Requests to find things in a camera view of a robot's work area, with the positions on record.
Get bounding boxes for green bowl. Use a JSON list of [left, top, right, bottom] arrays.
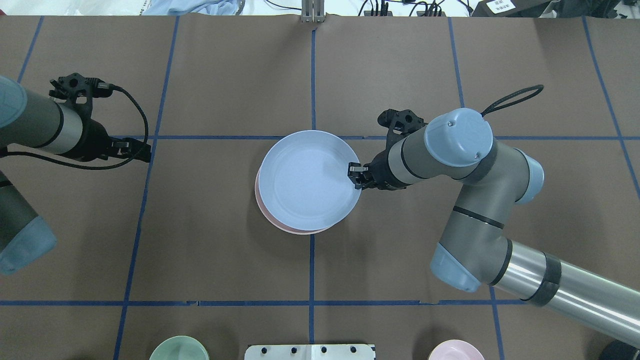
[[149, 335, 210, 360]]

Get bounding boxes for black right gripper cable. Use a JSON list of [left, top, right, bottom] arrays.
[[481, 84, 545, 119]]

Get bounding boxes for dark blue pot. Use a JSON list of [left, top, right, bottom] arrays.
[[598, 340, 640, 360]]

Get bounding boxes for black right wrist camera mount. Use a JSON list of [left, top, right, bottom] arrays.
[[377, 109, 428, 151]]

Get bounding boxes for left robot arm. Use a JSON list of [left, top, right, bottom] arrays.
[[0, 72, 152, 275]]

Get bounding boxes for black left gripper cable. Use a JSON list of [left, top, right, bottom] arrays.
[[0, 84, 151, 171]]

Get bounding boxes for pink bowl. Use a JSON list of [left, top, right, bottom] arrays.
[[427, 339, 485, 360]]

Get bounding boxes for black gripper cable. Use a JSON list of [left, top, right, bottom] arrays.
[[481, 84, 545, 119], [0, 84, 151, 171]]

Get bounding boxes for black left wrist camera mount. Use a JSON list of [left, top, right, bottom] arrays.
[[48, 72, 114, 106]]

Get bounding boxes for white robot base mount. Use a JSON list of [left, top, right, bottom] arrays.
[[244, 343, 377, 360]]

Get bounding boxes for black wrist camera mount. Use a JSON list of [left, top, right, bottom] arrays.
[[377, 109, 428, 151], [48, 72, 114, 106]]

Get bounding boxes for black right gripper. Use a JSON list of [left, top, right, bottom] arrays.
[[347, 150, 409, 191]]

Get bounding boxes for light blue plate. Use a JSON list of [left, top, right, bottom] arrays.
[[259, 130, 361, 231]]

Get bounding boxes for metal camera stand post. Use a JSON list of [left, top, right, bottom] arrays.
[[301, 0, 327, 24]]

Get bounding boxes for black box with label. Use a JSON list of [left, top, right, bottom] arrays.
[[471, 0, 558, 18]]

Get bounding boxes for pink plate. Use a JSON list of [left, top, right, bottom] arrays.
[[254, 167, 329, 236]]

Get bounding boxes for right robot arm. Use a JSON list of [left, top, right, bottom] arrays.
[[347, 107, 640, 347]]

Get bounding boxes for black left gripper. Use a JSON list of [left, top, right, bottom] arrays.
[[75, 118, 153, 164]]

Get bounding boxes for light blue cloth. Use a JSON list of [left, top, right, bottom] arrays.
[[142, 0, 245, 16]]

